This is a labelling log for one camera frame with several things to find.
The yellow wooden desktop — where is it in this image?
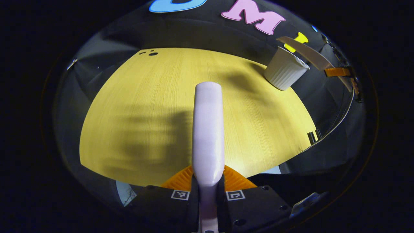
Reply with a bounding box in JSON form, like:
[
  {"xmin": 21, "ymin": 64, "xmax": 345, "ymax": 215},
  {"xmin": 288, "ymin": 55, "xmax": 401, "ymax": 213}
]
[{"xmin": 79, "ymin": 48, "xmax": 319, "ymax": 187}]

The white ribbed garbage bin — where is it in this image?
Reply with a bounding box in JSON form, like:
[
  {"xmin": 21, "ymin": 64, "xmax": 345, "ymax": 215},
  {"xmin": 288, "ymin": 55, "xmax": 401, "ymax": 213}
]
[{"xmin": 264, "ymin": 46, "xmax": 310, "ymax": 91}]

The black backdrop cloth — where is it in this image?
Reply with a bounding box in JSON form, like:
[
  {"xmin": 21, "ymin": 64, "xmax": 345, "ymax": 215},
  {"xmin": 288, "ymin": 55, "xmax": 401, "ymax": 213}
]
[{"xmin": 53, "ymin": 0, "xmax": 366, "ymax": 207}]

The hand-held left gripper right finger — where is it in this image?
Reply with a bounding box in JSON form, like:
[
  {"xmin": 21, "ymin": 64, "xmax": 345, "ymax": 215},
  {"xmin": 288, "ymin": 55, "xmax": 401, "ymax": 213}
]
[{"xmin": 216, "ymin": 165, "xmax": 291, "ymax": 233}]

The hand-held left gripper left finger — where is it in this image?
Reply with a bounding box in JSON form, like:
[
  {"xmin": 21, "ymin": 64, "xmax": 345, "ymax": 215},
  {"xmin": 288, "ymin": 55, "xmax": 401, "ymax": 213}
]
[{"xmin": 129, "ymin": 165, "xmax": 200, "ymax": 233}]

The pink dustpan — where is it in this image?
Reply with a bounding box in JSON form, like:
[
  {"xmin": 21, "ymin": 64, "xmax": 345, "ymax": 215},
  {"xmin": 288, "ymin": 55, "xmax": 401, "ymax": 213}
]
[{"xmin": 278, "ymin": 36, "xmax": 354, "ymax": 93}]

